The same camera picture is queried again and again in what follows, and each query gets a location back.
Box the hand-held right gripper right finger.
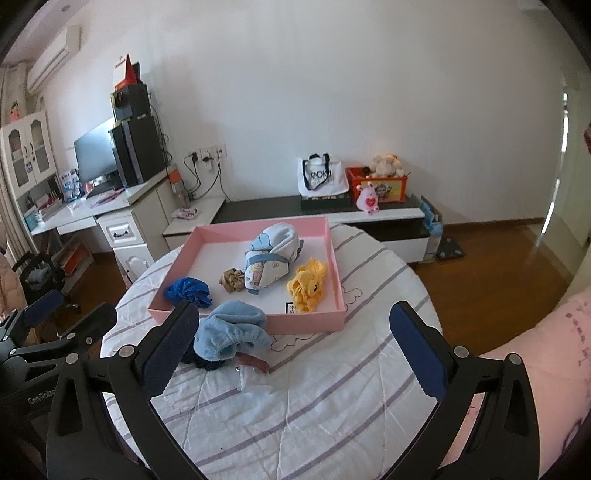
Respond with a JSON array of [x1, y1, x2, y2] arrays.
[[389, 301, 541, 480]]

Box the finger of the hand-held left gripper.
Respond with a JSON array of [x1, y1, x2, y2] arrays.
[[8, 301, 119, 361], [0, 290, 66, 343]]

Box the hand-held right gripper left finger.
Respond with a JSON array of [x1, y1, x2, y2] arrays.
[[44, 300, 201, 480]]

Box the blue knit cloth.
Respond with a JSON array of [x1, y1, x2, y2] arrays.
[[165, 277, 212, 309]]

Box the light blue fleece cloth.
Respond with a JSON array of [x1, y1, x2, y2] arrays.
[[193, 300, 273, 363]]

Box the clear plastic bag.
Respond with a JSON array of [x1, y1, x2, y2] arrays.
[[235, 351, 273, 393]]

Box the brown scrunchie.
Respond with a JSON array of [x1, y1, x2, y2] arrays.
[[219, 268, 247, 294]]

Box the pink shallow box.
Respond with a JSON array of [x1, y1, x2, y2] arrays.
[[148, 217, 347, 334]]

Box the printed white blue baby garment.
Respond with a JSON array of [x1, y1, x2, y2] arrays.
[[244, 223, 304, 296]]

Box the black office chair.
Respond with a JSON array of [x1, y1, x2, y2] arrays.
[[11, 251, 77, 319]]

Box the beige padded coat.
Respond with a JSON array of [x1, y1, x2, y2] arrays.
[[0, 249, 28, 319]]

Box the stack of books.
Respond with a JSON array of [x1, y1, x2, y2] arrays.
[[23, 185, 63, 222]]

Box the white desk with drawers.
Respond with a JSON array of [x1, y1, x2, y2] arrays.
[[30, 164, 178, 278]]

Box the black floor scale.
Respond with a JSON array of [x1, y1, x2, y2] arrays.
[[436, 237, 465, 263]]

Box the beige curtain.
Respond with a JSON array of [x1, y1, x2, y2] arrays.
[[0, 65, 21, 259]]

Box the blue white package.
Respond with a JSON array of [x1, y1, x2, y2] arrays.
[[60, 168, 81, 201]]

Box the blue carton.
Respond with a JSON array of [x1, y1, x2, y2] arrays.
[[419, 196, 444, 261]]

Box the pink floral fabric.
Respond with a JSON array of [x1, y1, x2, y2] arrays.
[[438, 286, 591, 480]]

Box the white corner shelf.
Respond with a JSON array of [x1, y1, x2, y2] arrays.
[[161, 198, 227, 250]]

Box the white glass-door cabinet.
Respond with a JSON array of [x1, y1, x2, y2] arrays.
[[0, 110, 56, 199]]

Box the pink plush toy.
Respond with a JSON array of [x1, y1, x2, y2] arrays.
[[355, 182, 382, 215]]

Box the black computer monitor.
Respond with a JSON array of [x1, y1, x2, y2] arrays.
[[74, 117, 121, 185]]

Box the red toy box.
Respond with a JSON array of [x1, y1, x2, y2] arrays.
[[346, 166, 407, 204]]

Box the orange capped bottle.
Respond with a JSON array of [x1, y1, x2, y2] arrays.
[[167, 168, 190, 206]]

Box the black computer tower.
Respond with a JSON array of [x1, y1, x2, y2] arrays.
[[110, 114, 167, 188]]

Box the black white TV cabinet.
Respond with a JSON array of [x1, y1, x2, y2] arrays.
[[210, 194, 437, 265]]

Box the beige plush toy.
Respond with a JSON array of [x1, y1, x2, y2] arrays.
[[367, 154, 407, 178]]

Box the white tote bag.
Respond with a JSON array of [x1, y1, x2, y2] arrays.
[[298, 154, 349, 197]]

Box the red white carton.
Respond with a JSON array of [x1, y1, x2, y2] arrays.
[[113, 54, 141, 90]]

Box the white air conditioner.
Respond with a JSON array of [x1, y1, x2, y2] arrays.
[[27, 25, 81, 90]]

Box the black power cable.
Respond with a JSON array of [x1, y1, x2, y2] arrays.
[[185, 156, 232, 202]]

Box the white wall sockets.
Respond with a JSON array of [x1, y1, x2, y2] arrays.
[[187, 145, 228, 162]]

